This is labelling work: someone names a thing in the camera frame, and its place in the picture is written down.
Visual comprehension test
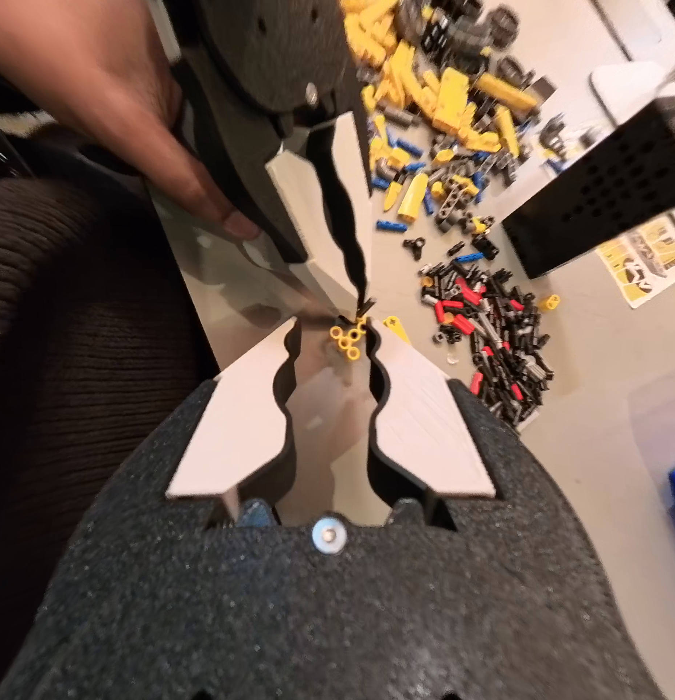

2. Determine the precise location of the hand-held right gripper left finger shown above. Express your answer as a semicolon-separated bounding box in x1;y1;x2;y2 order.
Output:
165;317;303;520

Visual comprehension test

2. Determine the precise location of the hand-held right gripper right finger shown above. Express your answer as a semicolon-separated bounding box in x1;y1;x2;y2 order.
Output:
365;317;497;506

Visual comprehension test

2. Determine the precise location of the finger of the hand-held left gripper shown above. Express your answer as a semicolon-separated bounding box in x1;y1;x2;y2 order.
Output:
307;111;372;307
242;148;368;318

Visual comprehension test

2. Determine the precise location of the yellow connector cluster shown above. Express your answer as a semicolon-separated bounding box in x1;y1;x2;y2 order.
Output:
329;314;368;362

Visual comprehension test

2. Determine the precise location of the person's left hand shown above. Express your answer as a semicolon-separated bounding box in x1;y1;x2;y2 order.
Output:
0;0;263;241

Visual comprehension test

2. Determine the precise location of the pile of yellow grey beams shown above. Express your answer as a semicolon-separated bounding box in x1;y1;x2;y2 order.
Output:
343;0;568;233

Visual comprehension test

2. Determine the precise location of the pile of black red pins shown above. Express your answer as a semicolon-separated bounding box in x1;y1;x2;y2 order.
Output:
420;257;555;430

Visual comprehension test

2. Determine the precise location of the black knit sweater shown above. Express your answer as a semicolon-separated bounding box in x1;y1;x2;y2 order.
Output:
0;175;218;602

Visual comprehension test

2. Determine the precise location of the pile of black tyres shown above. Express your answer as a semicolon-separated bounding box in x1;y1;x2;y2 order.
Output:
395;0;538;83

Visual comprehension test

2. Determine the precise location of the black perforated block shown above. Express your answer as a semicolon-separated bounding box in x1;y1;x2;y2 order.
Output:
502;98;675;280

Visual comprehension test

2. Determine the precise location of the printed instruction leaflet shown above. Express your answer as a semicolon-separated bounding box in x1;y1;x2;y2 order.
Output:
596;216;675;308

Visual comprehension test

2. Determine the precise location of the white plastic board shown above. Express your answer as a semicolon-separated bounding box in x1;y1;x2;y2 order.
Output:
589;0;675;127

